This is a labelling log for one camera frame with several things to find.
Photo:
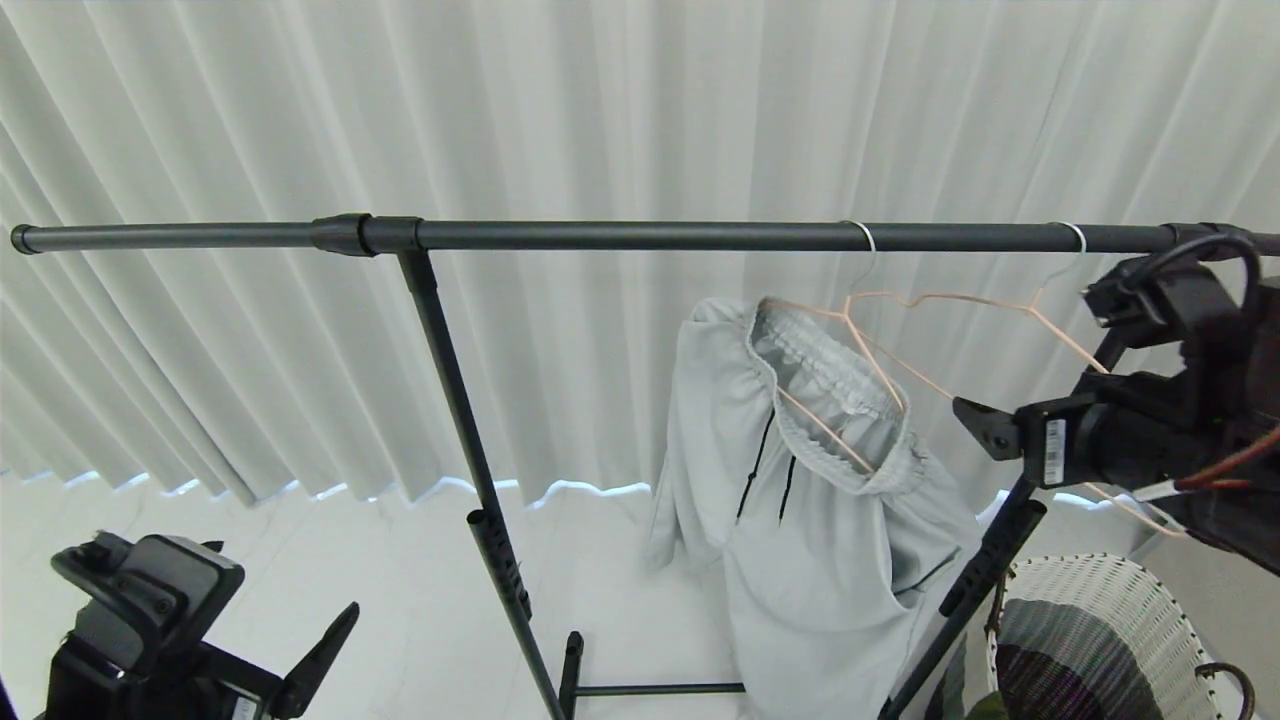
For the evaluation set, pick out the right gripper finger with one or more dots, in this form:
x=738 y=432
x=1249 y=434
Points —
x=990 y=430

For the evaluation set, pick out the white curtain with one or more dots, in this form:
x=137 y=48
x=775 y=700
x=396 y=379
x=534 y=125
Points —
x=600 y=120

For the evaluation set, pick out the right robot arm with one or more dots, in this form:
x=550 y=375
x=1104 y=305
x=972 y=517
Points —
x=1240 y=400

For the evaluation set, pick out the green printed garment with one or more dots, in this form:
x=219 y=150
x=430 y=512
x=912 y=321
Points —
x=985 y=708

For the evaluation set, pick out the pale grey shorts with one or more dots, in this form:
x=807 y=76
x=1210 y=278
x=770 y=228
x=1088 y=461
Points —
x=830 y=580

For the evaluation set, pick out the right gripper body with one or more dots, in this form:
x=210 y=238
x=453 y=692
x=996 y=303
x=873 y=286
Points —
x=1120 y=440

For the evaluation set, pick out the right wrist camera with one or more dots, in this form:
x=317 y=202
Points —
x=1165 y=300

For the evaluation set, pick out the black clothes rack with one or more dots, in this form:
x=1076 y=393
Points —
x=600 y=236

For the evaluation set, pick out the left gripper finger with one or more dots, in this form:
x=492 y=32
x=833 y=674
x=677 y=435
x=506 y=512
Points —
x=315 y=670

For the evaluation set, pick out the pink clothes hanger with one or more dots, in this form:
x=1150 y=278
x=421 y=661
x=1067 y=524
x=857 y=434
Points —
x=869 y=340
x=990 y=301

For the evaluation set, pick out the white laundry basket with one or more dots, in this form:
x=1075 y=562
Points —
x=1100 y=590

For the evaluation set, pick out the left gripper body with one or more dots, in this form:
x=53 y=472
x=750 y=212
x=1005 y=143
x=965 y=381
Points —
x=160 y=695

